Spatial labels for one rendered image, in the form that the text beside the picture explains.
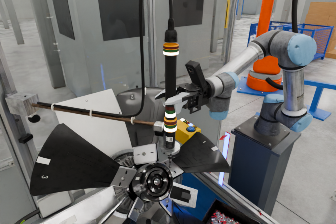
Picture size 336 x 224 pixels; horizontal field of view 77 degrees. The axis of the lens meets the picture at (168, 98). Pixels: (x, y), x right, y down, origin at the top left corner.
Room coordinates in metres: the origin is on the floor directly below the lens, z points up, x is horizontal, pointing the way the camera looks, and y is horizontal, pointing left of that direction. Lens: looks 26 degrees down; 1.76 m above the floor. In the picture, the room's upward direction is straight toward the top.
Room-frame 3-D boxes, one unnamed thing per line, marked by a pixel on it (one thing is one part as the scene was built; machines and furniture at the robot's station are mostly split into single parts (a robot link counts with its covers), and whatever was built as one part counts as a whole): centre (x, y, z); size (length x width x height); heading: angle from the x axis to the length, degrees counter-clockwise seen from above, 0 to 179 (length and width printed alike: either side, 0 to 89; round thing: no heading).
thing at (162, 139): (0.60, 0.00, 1.32); 0.09 x 0.07 x 0.10; 74
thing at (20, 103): (0.78, 0.59, 1.37); 0.10 x 0.07 x 0.09; 74
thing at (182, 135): (1.06, -0.10, 1.02); 0.16 x 0.10 x 0.11; 39
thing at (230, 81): (0.77, -0.22, 1.45); 0.11 x 0.08 x 0.09; 129
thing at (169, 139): (0.60, -0.01, 1.48); 0.04 x 0.04 x 0.46
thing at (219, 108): (0.79, -0.21, 1.36); 0.11 x 0.08 x 0.11; 23
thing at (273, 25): (7.18, -3.38, 0.49); 1.27 x 0.88 x 0.98; 129
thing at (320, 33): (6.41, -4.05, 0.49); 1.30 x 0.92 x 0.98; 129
